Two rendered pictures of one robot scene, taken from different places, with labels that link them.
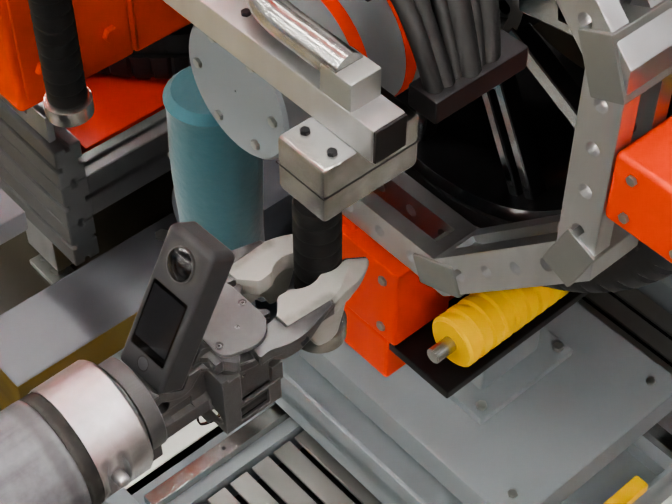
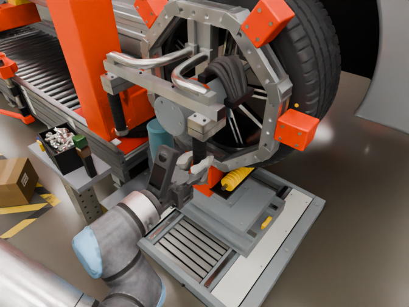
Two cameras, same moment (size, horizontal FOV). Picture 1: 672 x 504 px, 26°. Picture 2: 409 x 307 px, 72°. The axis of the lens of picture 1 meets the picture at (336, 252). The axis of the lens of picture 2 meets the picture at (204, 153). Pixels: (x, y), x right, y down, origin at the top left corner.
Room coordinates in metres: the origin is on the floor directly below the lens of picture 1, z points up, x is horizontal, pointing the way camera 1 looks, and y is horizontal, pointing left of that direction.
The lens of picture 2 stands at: (0.18, 0.09, 1.32)
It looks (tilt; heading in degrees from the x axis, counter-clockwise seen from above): 41 degrees down; 351
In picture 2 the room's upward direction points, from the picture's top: straight up
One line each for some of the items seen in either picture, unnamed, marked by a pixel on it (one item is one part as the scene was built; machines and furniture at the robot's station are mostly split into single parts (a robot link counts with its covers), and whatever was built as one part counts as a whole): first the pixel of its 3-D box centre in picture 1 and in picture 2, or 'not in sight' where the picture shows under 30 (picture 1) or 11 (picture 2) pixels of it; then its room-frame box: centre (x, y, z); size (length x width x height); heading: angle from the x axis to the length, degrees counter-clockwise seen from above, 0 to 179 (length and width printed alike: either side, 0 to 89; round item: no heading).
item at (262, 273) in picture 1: (280, 274); (188, 162); (0.73, 0.04, 0.81); 0.09 x 0.03 x 0.06; 139
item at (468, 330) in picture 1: (536, 281); (244, 167); (0.98, -0.20, 0.51); 0.29 x 0.06 x 0.06; 131
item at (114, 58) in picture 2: not in sight; (151, 41); (0.99, 0.11, 1.03); 0.19 x 0.18 x 0.11; 131
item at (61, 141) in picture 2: not in sight; (64, 146); (1.23, 0.54, 0.51); 0.20 x 0.14 x 0.13; 33
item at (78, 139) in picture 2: not in sight; (80, 141); (1.09, 0.42, 0.64); 0.04 x 0.04 x 0.04; 41
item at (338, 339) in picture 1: (317, 265); (199, 158); (0.72, 0.01, 0.83); 0.04 x 0.04 x 0.16
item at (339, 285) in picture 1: (325, 313); (203, 172); (0.69, 0.01, 0.81); 0.09 x 0.03 x 0.06; 124
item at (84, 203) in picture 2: not in sight; (79, 187); (1.26, 0.57, 0.21); 0.10 x 0.10 x 0.42; 41
